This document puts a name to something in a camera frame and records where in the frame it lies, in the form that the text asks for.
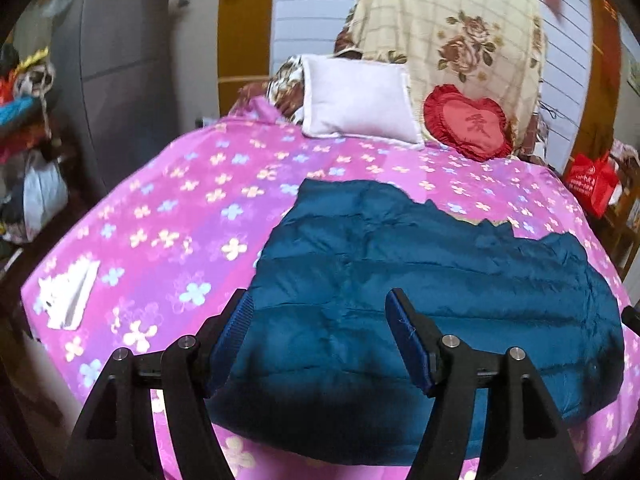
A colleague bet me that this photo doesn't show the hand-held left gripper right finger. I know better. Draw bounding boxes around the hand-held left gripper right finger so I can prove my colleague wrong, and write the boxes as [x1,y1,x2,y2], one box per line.
[385,287,583,480]

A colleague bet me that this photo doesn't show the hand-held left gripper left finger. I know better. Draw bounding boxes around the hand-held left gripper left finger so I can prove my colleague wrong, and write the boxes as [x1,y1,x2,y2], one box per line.
[59,287,256,480]

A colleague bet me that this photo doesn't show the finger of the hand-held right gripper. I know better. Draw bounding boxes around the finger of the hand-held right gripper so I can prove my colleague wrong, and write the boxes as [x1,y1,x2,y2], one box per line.
[621,302,640,335]

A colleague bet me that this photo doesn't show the teal puffer jacket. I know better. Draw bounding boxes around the teal puffer jacket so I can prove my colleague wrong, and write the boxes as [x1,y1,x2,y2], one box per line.
[205,177,626,461]

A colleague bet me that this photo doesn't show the pile of colourful clothes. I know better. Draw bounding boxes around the pile of colourful clothes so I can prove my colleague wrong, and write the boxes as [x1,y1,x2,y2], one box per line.
[0,45,56,151]

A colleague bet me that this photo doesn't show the wooden shelf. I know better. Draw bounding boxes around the wooden shelf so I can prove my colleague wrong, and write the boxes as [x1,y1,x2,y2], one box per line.
[602,140,640,281]

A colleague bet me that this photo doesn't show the pink floral bedsheet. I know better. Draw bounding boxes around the pink floral bedsheet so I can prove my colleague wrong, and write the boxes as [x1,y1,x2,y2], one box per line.
[20,97,640,480]

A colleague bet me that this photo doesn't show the red shopping bag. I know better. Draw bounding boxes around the red shopping bag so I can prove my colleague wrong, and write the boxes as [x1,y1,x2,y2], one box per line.
[564,152,621,218]

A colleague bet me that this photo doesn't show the white paper box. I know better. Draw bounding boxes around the white paper box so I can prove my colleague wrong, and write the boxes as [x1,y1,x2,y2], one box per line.
[37,255,101,331]

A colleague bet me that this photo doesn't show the red heart cushion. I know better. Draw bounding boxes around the red heart cushion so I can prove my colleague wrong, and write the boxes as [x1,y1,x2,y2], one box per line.
[423,84,516,162]

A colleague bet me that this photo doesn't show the white plastic bag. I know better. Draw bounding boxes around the white plastic bag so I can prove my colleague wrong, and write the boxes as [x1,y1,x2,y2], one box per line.
[22,152,68,243]

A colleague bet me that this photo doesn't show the white pillow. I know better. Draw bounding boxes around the white pillow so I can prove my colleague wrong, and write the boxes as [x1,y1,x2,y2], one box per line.
[301,55,426,150]

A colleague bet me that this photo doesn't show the brown floral pillow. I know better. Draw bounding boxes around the brown floral pillow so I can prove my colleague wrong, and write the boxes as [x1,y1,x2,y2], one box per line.
[239,52,307,123]

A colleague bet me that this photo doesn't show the grey wardrobe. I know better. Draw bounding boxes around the grey wardrobe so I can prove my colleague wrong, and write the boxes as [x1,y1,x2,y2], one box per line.
[50,0,221,196]

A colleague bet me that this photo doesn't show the cream rose-print blanket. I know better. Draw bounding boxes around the cream rose-print blanket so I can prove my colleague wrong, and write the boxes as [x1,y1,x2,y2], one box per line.
[335,0,548,161]

